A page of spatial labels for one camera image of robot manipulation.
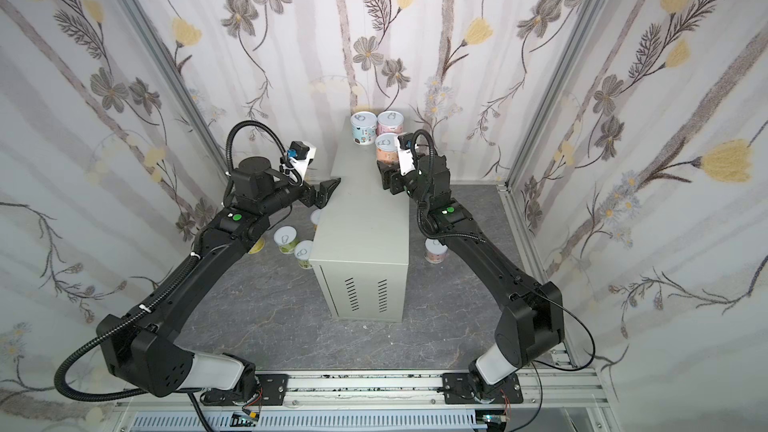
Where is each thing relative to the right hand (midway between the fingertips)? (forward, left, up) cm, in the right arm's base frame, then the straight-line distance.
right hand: (392, 147), depth 72 cm
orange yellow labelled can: (+3, +25, -37) cm, 44 cm away
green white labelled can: (-11, +26, -36) cm, 46 cm away
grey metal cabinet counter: (-26, +6, -6) cm, 27 cm away
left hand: (-3, +17, -2) cm, 18 cm away
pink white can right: (-9, -16, -34) cm, 39 cm away
